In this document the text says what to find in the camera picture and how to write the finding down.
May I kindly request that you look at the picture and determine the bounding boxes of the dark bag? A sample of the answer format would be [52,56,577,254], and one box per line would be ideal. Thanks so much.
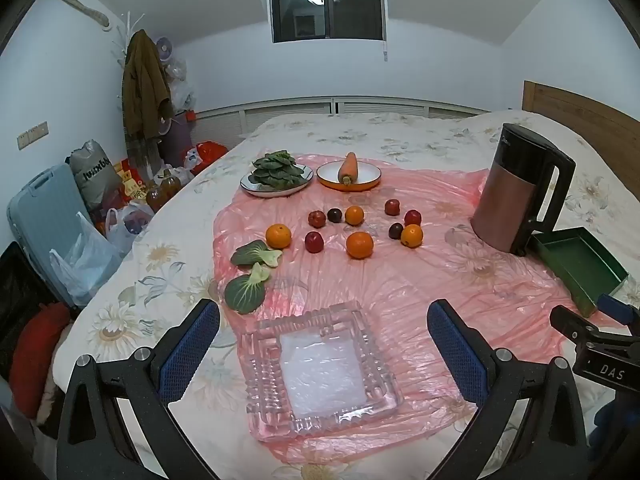
[0,242,56,376]

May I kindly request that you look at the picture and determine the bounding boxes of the grey bag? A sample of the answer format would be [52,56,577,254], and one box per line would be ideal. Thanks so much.
[69,140,123,211]

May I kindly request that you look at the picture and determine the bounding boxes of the dark window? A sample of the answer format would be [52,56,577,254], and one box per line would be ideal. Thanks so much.
[268,0,387,43]

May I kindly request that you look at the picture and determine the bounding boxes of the copper and black kettle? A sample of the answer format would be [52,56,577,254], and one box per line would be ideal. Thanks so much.
[471,123,577,257]

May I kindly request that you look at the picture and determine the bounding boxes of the yellow and red boxes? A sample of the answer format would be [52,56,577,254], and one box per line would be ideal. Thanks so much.
[112,160,148,201]

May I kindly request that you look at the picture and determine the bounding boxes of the wall switch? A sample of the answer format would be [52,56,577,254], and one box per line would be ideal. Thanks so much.
[17,121,49,150]

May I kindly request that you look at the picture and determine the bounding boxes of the green metal tray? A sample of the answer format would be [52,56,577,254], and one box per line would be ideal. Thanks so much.
[530,226,629,317]

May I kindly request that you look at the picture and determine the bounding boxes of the white radiator cover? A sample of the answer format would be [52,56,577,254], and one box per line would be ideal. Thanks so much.
[195,97,491,146]

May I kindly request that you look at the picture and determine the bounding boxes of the hanging plastic bags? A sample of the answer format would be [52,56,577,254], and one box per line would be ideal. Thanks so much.
[167,57,193,111]

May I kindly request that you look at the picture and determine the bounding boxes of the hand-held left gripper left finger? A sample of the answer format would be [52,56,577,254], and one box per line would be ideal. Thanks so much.
[56,298,222,480]

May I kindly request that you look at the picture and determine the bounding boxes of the person's right hand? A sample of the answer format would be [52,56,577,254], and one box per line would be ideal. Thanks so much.
[594,399,620,453]

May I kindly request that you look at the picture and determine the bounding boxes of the white plate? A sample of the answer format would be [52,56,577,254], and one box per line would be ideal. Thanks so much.
[240,163,315,198]

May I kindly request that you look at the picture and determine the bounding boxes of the white plastic bag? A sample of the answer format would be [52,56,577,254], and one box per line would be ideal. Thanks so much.
[103,200,156,256]

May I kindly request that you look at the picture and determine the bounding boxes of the orange rimmed plate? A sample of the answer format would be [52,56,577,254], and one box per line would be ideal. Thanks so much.
[316,160,382,192]

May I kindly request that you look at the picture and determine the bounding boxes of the brown coat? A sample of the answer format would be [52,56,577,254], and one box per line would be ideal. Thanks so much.
[122,30,175,173]

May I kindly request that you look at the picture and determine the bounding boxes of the clear glass dish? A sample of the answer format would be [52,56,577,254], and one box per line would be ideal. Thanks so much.
[241,301,405,442]

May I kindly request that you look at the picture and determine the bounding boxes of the bok choy leaf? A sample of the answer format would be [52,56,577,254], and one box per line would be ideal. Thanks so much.
[224,263,272,315]
[230,240,283,268]

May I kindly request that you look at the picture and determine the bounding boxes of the clear plastic bag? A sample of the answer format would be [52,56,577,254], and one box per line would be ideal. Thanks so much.
[49,211,123,306]

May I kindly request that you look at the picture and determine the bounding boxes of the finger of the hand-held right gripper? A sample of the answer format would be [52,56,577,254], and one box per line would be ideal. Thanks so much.
[550,305,640,358]
[597,294,640,333]

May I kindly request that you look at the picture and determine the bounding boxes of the pile of green leaves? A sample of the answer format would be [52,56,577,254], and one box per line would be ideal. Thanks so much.
[250,150,307,190]

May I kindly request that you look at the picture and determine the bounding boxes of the red bag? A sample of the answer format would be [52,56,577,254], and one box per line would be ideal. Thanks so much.
[192,142,228,176]

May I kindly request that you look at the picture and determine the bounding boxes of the carrot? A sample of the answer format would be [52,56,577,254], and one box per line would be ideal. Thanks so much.
[338,152,359,185]

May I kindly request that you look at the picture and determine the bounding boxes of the red cushion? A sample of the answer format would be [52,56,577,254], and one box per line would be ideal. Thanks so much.
[10,302,71,418]

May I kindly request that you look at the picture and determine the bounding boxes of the wooden headboard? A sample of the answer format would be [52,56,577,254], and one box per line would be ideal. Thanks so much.
[522,80,640,146]

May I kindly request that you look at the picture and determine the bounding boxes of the pink plastic sheet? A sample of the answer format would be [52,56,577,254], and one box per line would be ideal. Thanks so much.
[212,152,616,466]

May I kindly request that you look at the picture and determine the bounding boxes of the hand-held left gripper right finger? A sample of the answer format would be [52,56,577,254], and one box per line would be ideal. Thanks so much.
[426,299,591,480]

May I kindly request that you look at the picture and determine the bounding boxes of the light blue suitcase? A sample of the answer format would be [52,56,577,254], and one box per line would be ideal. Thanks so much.
[6,163,96,306]

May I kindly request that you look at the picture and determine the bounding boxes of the purple bin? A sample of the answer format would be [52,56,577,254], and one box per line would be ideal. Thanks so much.
[160,115,193,166]

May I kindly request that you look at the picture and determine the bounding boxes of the white coat rack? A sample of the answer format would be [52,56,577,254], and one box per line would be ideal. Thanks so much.
[112,10,146,71]

